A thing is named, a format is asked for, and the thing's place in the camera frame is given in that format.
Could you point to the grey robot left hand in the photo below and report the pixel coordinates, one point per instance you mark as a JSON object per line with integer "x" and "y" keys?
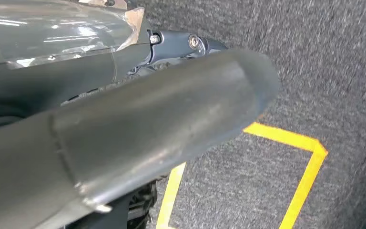
{"x": 123, "y": 126}

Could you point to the yellow floor tape square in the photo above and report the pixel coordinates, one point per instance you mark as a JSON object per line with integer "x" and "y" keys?
{"x": 305, "y": 189}

